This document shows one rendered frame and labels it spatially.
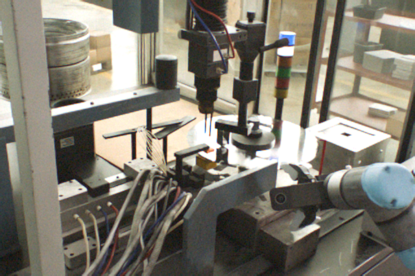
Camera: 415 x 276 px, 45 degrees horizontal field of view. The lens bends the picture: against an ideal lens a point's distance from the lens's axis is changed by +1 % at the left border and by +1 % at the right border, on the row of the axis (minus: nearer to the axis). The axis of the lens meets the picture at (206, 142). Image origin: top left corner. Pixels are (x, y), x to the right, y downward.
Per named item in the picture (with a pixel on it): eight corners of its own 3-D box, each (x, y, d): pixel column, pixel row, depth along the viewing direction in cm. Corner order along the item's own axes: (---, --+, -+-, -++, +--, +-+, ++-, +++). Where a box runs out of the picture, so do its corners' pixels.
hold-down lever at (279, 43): (269, 44, 114) (270, 32, 113) (290, 50, 110) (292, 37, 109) (244, 49, 109) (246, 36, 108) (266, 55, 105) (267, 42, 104)
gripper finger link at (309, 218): (307, 232, 106) (322, 207, 100) (301, 234, 105) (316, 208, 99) (298, 215, 109) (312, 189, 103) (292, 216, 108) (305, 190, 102)
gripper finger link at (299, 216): (314, 237, 112) (329, 212, 105) (291, 241, 110) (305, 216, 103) (308, 226, 114) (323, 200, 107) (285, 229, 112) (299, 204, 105)
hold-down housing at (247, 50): (246, 96, 118) (254, 8, 109) (259, 102, 114) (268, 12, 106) (227, 99, 115) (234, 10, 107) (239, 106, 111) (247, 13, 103)
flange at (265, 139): (273, 150, 120) (275, 140, 119) (227, 146, 121) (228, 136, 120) (275, 132, 130) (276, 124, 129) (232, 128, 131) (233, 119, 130)
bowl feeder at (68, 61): (68, 109, 194) (61, 14, 179) (111, 135, 173) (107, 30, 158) (-14, 127, 174) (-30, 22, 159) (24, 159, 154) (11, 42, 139)
